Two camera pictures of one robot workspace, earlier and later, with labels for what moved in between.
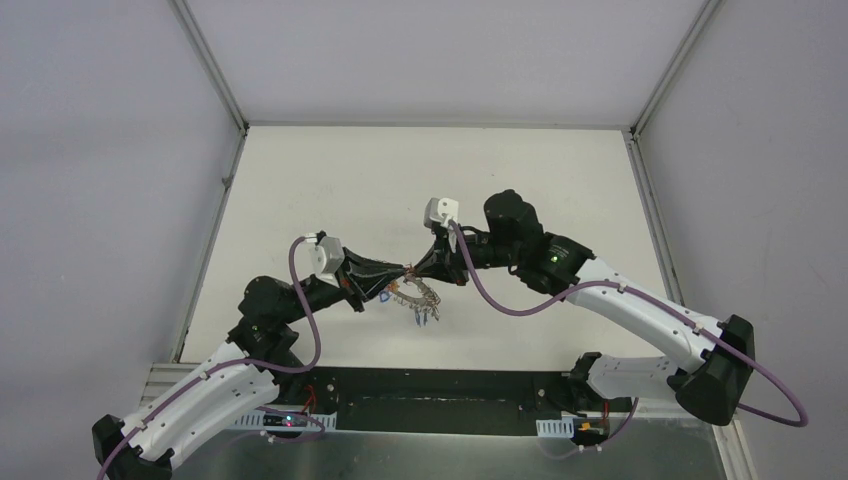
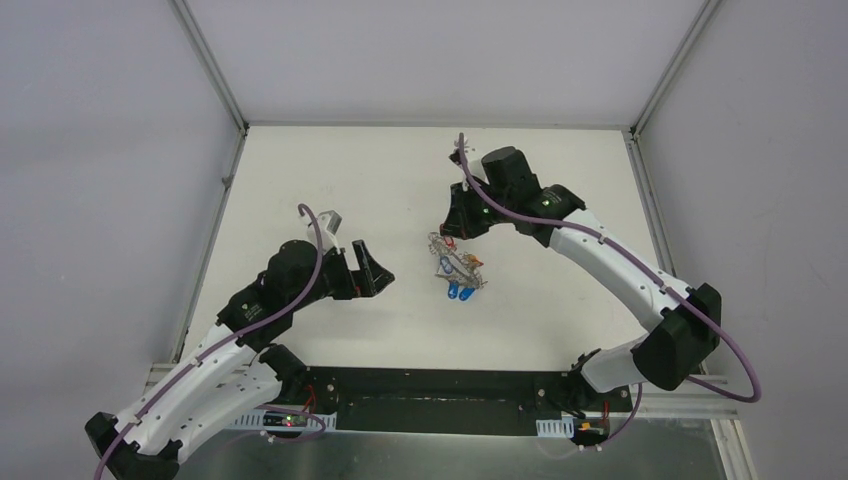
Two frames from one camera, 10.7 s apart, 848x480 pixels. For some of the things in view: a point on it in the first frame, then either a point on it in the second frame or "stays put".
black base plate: (332, 396) stays put
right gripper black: (443, 260) to (459, 223)
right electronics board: (590, 428) stays put
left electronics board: (285, 420) stays put
